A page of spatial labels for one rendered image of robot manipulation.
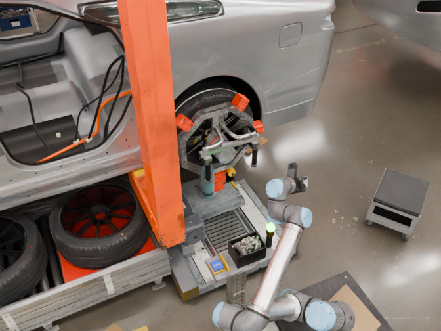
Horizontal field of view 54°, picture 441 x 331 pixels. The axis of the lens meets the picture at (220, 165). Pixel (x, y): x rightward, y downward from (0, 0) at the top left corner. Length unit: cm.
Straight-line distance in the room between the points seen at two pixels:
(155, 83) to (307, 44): 137
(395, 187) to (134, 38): 243
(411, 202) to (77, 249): 239
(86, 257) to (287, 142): 230
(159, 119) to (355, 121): 303
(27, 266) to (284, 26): 217
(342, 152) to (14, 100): 288
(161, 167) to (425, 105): 364
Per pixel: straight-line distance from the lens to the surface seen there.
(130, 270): 296
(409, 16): 465
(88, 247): 292
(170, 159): 229
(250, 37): 278
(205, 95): 285
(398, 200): 354
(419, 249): 374
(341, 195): 393
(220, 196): 347
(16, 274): 295
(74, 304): 306
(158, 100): 205
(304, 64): 314
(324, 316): 248
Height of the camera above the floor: 274
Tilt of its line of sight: 42 degrees down
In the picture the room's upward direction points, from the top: straight up
